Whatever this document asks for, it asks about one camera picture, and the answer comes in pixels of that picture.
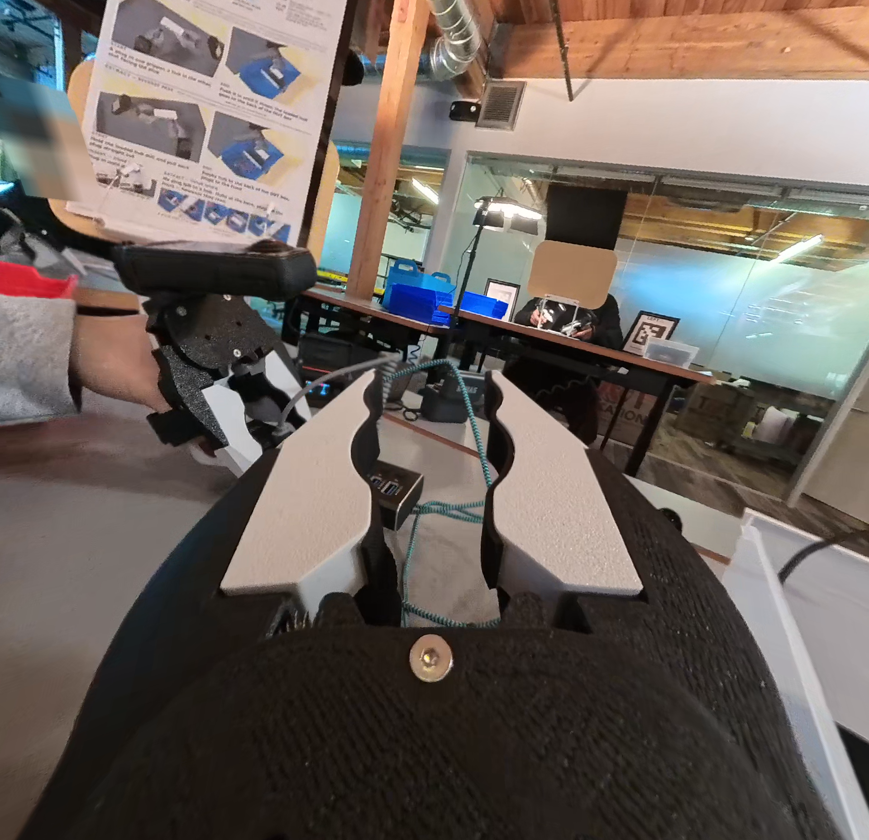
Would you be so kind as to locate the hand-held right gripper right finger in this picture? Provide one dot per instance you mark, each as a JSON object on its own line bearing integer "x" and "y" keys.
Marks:
{"x": 563, "y": 514}

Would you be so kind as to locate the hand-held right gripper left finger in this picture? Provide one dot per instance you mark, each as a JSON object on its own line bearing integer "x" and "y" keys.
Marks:
{"x": 305, "y": 514}

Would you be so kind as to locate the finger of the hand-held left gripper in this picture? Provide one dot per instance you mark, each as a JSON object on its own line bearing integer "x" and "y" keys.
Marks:
{"x": 288, "y": 392}
{"x": 231, "y": 432}

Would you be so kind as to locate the grey usb hub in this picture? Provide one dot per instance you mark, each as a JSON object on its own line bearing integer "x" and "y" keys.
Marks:
{"x": 400, "y": 500}

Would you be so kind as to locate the red plastic bin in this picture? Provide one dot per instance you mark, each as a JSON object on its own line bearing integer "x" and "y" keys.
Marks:
{"x": 34, "y": 280}

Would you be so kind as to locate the white plastic bin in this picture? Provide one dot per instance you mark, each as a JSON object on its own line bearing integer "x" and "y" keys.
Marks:
{"x": 828, "y": 623}

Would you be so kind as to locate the person's left hand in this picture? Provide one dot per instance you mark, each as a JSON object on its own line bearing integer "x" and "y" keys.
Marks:
{"x": 115, "y": 358}

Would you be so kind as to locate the black power station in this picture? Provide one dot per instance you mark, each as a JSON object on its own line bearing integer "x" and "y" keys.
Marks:
{"x": 332, "y": 351}

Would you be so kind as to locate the long wooden table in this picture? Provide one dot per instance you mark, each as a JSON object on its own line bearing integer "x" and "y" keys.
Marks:
{"x": 611, "y": 358}
{"x": 339, "y": 302}

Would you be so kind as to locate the black charger box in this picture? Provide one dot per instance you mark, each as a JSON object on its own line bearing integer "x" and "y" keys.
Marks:
{"x": 441, "y": 405}

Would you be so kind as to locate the blue ribbed bin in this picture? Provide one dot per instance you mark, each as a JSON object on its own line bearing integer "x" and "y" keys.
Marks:
{"x": 414, "y": 298}

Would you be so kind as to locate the clear plastic box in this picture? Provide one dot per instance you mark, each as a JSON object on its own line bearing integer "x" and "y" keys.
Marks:
{"x": 671, "y": 351}

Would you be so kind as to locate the framed tag marker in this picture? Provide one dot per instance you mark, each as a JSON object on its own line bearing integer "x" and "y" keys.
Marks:
{"x": 650, "y": 332}

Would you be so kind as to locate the blue plastic bin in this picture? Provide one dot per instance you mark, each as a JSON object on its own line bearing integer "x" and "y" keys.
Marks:
{"x": 478, "y": 308}

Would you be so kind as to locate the black framed paper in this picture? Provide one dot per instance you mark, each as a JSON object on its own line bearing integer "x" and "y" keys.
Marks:
{"x": 502, "y": 291}

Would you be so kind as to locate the black light stand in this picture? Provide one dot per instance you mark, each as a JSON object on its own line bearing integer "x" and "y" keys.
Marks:
{"x": 509, "y": 208}

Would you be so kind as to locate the black panel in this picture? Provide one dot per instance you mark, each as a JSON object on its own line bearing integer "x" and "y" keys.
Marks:
{"x": 587, "y": 219}

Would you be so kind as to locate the wooden post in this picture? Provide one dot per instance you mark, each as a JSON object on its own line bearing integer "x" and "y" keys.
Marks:
{"x": 390, "y": 141}

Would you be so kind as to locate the black wall speaker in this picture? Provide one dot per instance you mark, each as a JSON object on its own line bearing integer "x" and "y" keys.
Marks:
{"x": 466, "y": 111}

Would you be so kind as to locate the wall air vent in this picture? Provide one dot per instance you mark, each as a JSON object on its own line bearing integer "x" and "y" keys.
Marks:
{"x": 501, "y": 105}

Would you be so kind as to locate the silver air duct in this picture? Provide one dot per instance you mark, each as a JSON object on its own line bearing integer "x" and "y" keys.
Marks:
{"x": 451, "y": 18}

